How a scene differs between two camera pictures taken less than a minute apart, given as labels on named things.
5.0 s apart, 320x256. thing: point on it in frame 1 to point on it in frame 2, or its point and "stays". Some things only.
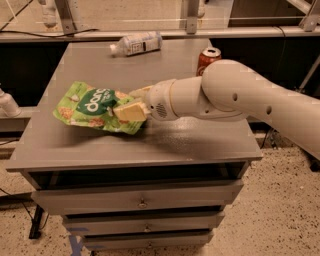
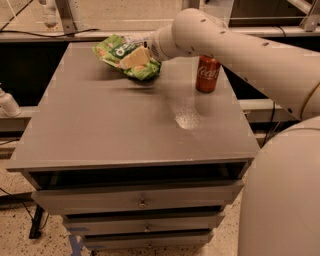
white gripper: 159,99 to 154,49
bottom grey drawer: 147,238 stays
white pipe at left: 8,106 stays
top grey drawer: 139,197 stays
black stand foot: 35,226 stays
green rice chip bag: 93,106 to 117,48
